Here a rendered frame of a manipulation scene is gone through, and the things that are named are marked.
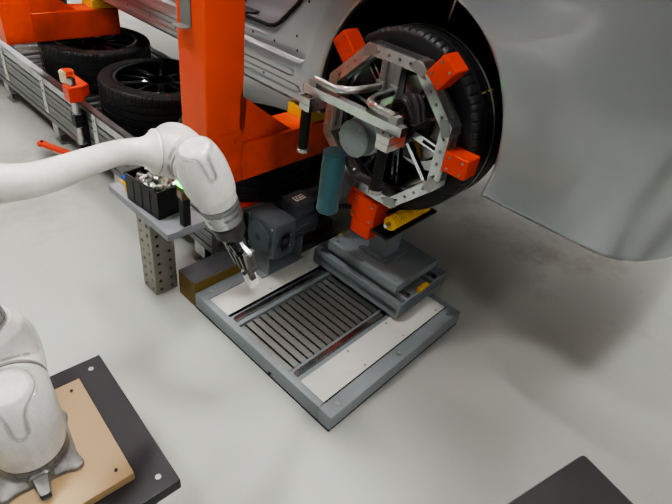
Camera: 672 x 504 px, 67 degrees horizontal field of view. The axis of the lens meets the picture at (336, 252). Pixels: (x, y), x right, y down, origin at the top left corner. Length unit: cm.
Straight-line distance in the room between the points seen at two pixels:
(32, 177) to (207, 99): 94
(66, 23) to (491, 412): 318
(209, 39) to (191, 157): 79
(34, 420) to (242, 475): 72
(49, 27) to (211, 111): 196
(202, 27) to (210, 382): 122
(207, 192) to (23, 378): 57
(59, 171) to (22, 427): 56
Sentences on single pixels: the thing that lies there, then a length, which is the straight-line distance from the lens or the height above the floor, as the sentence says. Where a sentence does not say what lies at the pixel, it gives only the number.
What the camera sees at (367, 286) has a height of 16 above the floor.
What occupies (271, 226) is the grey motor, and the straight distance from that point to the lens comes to 204.
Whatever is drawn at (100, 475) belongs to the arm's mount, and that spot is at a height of 33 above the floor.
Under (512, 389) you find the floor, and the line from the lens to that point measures 222.
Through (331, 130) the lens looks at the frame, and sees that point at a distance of 202.
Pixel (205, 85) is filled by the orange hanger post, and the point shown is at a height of 93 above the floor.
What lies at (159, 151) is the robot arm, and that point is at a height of 103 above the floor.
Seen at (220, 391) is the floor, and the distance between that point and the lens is 196.
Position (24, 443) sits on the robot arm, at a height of 50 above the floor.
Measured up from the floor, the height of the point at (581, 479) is 34.
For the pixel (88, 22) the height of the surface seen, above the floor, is 61.
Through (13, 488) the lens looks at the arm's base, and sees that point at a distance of 147.
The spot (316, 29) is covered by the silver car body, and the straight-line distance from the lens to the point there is 213.
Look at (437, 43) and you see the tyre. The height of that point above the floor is 116.
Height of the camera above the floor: 156
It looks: 37 degrees down
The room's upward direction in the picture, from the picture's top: 9 degrees clockwise
